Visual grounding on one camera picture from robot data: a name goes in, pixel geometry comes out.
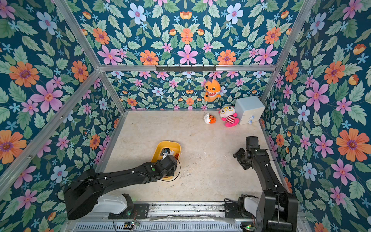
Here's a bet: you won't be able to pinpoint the black hook rail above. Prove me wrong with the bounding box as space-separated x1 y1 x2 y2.
155 65 216 73

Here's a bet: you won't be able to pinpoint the orange plush toy on wall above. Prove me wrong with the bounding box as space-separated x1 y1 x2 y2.
204 78 221 102

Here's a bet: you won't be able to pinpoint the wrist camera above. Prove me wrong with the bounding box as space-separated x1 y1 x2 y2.
245 136 260 150
161 148 171 159

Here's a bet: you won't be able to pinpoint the pink white plush doll glasses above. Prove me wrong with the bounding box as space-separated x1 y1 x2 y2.
218 105 240 128

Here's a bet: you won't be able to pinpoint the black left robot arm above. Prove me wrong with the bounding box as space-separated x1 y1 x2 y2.
64 155 178 220

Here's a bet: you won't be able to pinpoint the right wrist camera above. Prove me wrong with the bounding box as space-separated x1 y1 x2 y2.
245 136 260 150

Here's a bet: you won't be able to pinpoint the white orange small plush toy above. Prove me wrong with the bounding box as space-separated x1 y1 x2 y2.
203 113 216 124

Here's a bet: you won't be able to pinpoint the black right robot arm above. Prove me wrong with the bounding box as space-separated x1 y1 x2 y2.
233 136 299 232

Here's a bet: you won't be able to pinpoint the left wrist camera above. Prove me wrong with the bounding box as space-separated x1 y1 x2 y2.
161 148 171 159

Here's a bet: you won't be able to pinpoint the light blue cabinet box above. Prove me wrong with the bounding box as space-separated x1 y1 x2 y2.
234 96 265 125

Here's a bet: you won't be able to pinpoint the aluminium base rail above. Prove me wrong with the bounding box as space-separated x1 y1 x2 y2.
62 200 256 232

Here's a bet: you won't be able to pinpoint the yellow plastic storage box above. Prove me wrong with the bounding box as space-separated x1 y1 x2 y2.
151 141 181 182

